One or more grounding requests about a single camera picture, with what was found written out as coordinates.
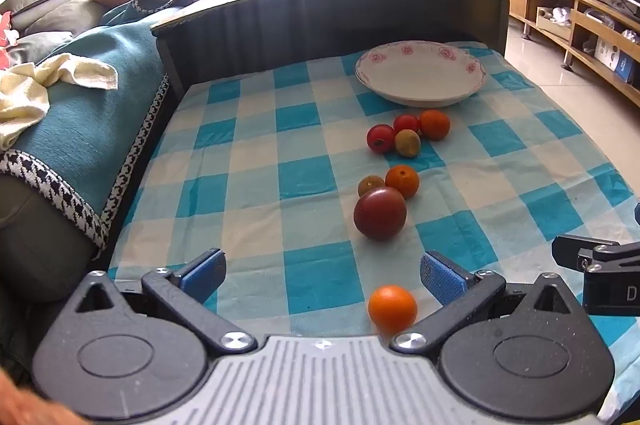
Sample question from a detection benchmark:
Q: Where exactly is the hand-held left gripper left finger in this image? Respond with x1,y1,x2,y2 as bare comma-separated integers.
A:
64,248,257,356

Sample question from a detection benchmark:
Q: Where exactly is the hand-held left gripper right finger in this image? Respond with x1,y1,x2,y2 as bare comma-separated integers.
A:
390,250,585,356

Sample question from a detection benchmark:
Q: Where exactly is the orange mandarin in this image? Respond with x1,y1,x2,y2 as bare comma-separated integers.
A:
368,285,418,337
418,110,451,141
385,165,420,200

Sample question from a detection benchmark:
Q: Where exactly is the large dark red apple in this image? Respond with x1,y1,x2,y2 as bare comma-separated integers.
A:
353,186,408,241

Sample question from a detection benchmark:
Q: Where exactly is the small brown-green kiwi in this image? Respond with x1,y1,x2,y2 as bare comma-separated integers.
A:
394,129,421,158
357,175,387,199

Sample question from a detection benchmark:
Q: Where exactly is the small red tomato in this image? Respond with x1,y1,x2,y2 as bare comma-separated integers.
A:
393,114,420,136
366,124,397,154

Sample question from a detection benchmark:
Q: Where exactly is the white plate with pink flowers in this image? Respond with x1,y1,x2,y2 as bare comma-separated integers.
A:
355,40,488,108

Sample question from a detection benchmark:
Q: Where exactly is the person's left hand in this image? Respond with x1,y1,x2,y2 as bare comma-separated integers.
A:
0,369,78,425

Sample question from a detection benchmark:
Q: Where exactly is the blue white checked tablecloth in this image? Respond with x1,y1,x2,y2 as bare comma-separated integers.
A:
107,40,640,425

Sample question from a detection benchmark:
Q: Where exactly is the white and blue carton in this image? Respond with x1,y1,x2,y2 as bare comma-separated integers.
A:
594,36,639,82

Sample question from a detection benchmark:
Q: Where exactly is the wooden media console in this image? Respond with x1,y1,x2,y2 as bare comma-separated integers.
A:
486,0,640,108

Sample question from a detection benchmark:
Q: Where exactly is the teal blanket with houndstooth trim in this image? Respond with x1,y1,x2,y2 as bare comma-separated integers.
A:
0,21,172,252

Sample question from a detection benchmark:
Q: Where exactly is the cream towel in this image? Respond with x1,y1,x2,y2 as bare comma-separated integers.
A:
0,53,119,151

